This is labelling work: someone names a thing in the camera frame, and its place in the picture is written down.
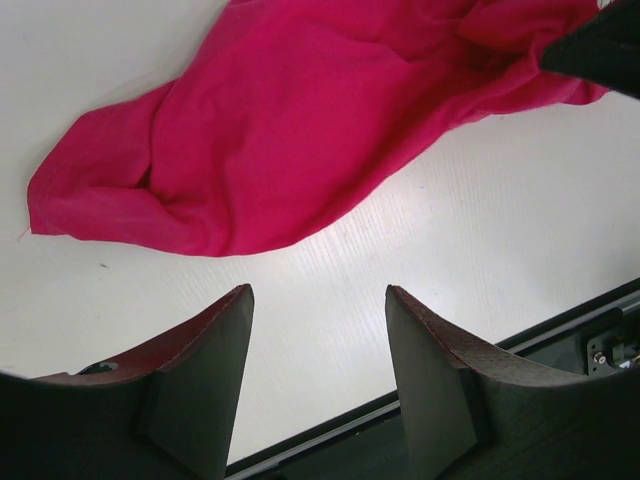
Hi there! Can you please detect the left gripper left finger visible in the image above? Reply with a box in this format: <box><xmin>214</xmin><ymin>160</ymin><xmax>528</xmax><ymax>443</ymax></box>
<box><xmin>1</xmin><ymin>285</ymin><xmax>254</xmax><ymax>479</ymax></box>

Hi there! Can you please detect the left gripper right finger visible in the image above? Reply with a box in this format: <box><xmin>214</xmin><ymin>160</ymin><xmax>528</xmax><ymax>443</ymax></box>
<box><xmin>385</xmin><ymin>286</ymin><xmax>639</xmax><ymax>479</ymax></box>

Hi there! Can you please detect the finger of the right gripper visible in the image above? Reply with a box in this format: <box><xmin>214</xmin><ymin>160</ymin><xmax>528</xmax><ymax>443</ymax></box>
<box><xmin>540</xmin><ymin>0</ymin><xmax>639</xmax><ymax>98</ymax></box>

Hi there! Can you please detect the pink t shirt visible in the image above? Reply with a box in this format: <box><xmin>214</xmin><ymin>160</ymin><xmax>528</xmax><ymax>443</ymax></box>
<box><xmin>27</xmin><ymin>1</ymin><xmax>604</xmax><ymax>257</ymax></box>

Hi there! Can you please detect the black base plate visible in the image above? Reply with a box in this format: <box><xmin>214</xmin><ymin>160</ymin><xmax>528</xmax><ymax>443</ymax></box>
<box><xmin>227</xmin><ymin>282</ymin><xmax>639</xmax><ymax>479</ymax></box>

